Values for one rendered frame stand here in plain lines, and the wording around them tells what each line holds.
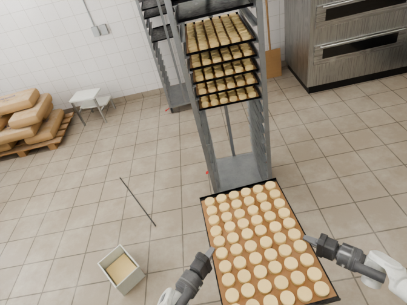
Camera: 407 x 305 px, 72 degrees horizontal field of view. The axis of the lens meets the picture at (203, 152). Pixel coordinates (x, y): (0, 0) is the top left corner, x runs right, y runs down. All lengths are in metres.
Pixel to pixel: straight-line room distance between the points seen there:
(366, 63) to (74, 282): 3.99
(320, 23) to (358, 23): 0.47
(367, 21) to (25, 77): 4.75
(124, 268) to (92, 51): 3.23
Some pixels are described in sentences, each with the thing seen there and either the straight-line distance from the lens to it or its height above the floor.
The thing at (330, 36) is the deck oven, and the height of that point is 0.73.
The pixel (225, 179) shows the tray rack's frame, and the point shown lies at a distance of 2.67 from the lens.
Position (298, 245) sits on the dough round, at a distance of 1.22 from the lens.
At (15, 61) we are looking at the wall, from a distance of 5.14.
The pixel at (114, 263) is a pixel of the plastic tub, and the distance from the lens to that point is 2.58.
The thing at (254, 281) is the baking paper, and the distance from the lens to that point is 1.17.
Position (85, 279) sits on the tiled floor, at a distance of 2.72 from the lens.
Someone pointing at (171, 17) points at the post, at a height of 1.71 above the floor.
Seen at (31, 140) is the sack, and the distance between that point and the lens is 4.55.
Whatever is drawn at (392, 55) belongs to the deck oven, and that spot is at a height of 0.32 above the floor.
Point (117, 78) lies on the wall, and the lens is 4.76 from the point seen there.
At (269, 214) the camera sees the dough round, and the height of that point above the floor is 1.02.
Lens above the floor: 2.06
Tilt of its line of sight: 39 degrees down
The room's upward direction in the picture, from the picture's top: 15 degrees counter-clockwise
